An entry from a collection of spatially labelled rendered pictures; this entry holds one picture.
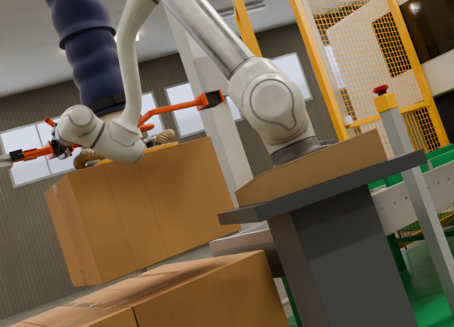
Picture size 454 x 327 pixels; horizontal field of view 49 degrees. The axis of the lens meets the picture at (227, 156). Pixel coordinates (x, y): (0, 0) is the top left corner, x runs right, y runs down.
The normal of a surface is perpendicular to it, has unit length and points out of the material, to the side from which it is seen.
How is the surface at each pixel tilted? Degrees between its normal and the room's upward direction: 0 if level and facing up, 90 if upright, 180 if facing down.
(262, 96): 98
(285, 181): 90
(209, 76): 90
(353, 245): 90
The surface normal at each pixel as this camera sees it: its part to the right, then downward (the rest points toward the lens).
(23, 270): 0.21, -0.14
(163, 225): 0.50, -0.24
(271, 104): -0.11, 0.02
